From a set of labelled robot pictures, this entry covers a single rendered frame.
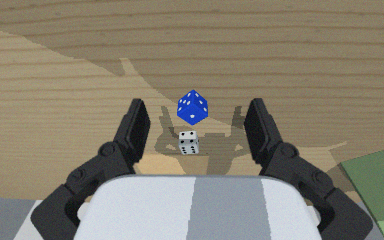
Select blue die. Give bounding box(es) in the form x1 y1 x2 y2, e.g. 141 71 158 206
177 90 208 125

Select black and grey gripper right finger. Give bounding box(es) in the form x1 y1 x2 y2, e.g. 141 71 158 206
244 98 373 240

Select white die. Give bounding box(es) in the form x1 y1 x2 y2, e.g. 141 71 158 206
178 130 199 154

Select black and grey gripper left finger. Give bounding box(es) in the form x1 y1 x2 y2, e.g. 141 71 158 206
30 99 151 240

